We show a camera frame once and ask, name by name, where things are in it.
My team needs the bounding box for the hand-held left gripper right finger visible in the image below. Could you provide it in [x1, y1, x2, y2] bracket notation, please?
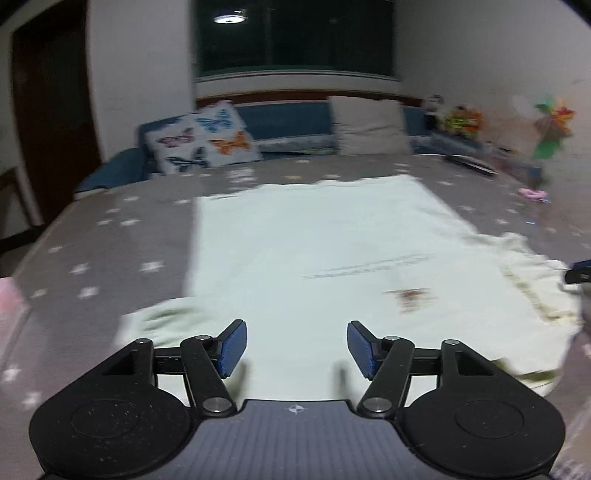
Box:
[346, 320, 498, 419]

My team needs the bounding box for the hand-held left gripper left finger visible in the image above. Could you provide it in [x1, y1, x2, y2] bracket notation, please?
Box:
[99, 318, 250, 418]

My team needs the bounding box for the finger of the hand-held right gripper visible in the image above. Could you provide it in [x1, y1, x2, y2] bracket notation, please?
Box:
[564, 260, 591, 285]

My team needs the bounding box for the light green garment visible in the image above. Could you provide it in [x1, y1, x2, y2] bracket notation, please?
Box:
[117, 174, 583, 398]

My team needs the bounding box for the colourful toy pinwheel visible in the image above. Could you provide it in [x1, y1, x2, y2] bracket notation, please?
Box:
[510, 92, 577, 160]

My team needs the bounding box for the black remote control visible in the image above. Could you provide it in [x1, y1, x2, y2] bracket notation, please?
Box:
[444, 154, 499, 176]

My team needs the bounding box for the grey star print tablecloth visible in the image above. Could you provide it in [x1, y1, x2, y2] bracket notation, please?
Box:
[0, 154, 591, 480]

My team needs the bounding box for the orange plush toy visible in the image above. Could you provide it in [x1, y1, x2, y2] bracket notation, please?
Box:
[464, 108, 485, 139]

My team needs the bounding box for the brown bear plush toy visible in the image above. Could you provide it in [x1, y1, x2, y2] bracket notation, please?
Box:
[441, 105, 472, 137]

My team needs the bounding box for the butterfly print pillow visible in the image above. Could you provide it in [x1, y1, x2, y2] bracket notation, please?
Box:
[141, 99, 262, 176]

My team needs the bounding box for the panda plush toy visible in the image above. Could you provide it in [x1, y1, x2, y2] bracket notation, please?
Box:
[424, 95, 445, 130]

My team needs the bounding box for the plain grey pillow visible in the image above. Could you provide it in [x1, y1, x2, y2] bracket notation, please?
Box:
[328, 95, 411, 155]

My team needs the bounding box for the pink tissue box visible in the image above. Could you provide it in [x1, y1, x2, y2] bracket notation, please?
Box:
[0, 276, 31, 365]

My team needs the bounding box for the blue sofa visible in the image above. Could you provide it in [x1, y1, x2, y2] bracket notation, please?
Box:
[76, 95, 546, 195]

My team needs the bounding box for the dark wooden door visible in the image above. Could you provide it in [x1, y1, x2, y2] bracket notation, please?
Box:
[10, 0, 102, 227]

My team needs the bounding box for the dark green framed window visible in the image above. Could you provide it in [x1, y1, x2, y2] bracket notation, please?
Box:
[191, 0, 398, 84]

